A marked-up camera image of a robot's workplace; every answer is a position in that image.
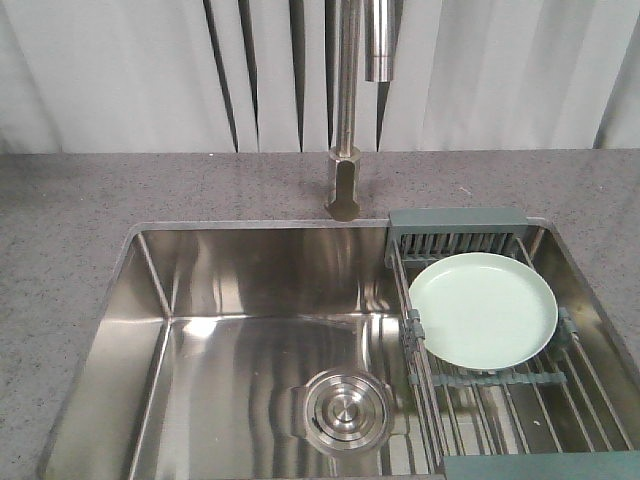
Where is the light green round plate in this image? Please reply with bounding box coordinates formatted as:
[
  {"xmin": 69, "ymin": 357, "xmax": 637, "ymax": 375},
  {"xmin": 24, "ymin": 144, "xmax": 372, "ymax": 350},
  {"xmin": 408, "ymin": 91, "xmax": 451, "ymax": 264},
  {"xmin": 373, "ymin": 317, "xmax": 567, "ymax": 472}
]
[{"xmin": 409, "ymin": 253, "xmax": 559, "ymax": 371}]

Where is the green metal dish drying rack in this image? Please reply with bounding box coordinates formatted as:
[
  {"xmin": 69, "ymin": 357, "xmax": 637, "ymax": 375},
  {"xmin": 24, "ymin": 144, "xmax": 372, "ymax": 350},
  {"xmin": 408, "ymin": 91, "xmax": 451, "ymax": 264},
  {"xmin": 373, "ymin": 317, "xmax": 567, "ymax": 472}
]
[{"xmin": 385, "ymin": 207, "xmax": 639, "ymax": 479}]

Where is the chrome kitchen faucet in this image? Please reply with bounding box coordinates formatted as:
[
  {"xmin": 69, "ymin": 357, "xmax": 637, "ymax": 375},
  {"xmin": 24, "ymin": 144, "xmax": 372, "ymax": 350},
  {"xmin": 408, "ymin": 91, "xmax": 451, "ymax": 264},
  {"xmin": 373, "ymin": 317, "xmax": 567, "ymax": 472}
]
[{"xmin": 287, "ymin": 0, "xmax": 404, "ymax": 224}]

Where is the stainless steel sink basin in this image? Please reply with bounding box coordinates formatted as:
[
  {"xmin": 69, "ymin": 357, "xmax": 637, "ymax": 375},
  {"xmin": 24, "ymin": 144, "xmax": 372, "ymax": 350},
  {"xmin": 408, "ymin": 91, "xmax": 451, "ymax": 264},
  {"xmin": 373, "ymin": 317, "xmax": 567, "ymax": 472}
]
[{"xmin": 42, "ymin": 219, "xmax": 640, "ymax": 480}]

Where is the round steel sink drain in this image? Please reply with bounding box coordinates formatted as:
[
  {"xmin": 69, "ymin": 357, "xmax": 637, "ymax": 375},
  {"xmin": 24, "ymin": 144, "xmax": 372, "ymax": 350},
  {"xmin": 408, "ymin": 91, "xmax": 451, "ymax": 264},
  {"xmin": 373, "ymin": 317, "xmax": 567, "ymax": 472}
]
[{"xmin": 291, "ymin": 368, "xmax": 394, "ymax": 457}]

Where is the white pleated curtain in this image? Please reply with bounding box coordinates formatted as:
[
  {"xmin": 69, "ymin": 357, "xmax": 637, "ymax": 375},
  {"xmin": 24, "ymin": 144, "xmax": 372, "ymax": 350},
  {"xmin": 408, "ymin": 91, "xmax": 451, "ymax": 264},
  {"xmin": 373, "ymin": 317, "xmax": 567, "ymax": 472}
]
[{"xmin": 1, "ymin": 1, "xmax": 639, "ymax": 154}]

